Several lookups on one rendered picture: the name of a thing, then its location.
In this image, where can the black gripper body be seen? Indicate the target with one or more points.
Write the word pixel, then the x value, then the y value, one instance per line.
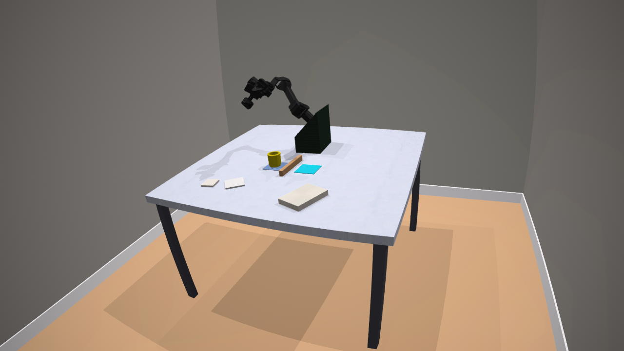
pixel 257 94

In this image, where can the beige flat block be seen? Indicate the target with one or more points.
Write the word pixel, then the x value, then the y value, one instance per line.
pixel 303 197

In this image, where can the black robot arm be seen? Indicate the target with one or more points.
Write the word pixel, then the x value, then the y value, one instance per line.
pixel 298 109

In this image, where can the white flat rectangular pad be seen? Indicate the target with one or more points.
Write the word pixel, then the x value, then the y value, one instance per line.
pixel 234 183

